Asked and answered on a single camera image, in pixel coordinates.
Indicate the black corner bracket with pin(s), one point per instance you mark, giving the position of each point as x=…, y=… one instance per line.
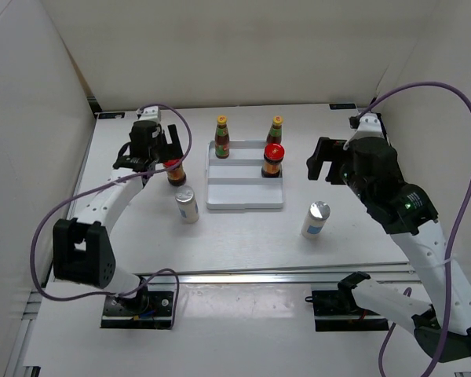
x=342, y=106
x=112, y=115

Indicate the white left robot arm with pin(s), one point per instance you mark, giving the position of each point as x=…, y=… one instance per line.
x=82, y=251

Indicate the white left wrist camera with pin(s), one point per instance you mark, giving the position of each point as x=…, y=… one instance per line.
x=149, y=113

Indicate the tall sauce bottle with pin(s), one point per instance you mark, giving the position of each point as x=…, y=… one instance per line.
x=221, y=140
x=275, y=131

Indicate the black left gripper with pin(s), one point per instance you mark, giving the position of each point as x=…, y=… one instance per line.
x=171, y=150

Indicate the left black corner bracket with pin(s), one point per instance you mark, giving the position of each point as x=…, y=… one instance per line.
x=112, y=115

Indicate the aluminium front rail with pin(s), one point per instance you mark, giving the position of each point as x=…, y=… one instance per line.
x=384, y=272

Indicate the right white shaker bottle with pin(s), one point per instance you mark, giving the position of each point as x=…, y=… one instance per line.
x=315, y=219

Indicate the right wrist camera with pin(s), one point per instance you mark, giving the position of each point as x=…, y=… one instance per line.
x=368, y=125

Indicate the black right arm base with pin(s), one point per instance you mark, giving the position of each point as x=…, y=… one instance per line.
x=330, y=315

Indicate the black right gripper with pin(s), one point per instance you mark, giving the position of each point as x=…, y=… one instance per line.
x=326, y=150

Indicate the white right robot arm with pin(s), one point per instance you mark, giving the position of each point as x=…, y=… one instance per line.
x=408, y=216

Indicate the white shaker bottle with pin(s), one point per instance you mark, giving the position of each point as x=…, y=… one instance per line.
x=315, y=219
x=187, y=204

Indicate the left white shaker bottle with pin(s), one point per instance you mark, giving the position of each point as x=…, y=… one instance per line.
x=187, y=204

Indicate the red-lid sauce jar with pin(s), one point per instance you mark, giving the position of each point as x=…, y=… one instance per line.
x=175, y=172
x=273, y=157

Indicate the white tiered organizer tray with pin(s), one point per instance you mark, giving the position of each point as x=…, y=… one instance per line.
x=236, y=183

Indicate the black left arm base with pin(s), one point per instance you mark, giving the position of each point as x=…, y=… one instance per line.
x=148, y=310

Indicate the aluminium right rail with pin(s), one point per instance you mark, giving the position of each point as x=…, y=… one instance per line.
x=379, y=115

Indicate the right black corner bracket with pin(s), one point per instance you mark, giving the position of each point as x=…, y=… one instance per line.
x=342, y=106

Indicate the aluminium rail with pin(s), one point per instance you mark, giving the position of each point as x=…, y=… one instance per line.
x=379, y=115
x=384, y=272

